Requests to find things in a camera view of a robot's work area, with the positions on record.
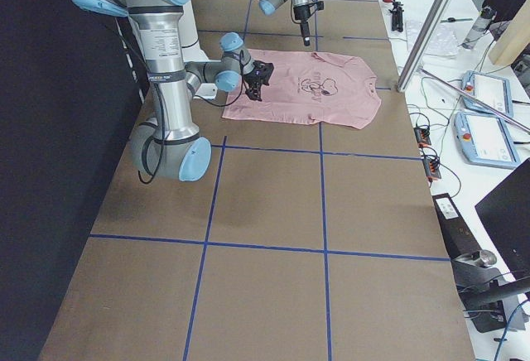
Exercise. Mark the clear spray bottle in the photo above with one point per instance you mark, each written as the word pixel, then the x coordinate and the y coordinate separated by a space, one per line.
pixel 479 28

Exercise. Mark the black tripod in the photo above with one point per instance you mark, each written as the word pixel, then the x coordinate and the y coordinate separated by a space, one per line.
pixel 396 16

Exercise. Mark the orange connector block far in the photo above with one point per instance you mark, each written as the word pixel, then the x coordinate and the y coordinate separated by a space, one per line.
pixel 422 135

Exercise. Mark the orange connector block near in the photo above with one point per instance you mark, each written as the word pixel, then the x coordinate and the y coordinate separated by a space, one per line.
pixel 431 166

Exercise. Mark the near teach pendant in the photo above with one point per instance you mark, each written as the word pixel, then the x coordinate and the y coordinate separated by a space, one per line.
pixel 485 140

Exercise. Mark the teach pendant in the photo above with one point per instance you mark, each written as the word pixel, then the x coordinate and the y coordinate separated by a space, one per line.
pixel 485 140
pixel 490 89

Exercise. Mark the black box with label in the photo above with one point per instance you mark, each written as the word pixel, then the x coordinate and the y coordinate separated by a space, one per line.
pixel 458 238

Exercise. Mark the aluminium frame post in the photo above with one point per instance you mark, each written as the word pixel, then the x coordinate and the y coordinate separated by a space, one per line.
pixel 427 31

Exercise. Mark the black monitor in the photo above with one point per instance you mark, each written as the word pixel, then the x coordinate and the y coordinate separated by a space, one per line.
pixel 504 213

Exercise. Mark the orange connector block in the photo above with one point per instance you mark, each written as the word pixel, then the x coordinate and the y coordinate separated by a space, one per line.
pixel 431 166
pixel 422 135

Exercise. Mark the pink Snoopy t-shirt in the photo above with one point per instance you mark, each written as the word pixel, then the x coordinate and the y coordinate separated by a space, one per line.
pixel 311 87

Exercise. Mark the far teach pendant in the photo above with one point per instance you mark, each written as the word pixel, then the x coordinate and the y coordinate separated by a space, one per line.
pixel 490 89

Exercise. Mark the wooden beam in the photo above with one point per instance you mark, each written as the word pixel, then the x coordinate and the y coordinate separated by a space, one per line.
pixel 515 37

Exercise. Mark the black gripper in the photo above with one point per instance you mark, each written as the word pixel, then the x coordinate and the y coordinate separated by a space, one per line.
pixel 251 80
pixel 301 13

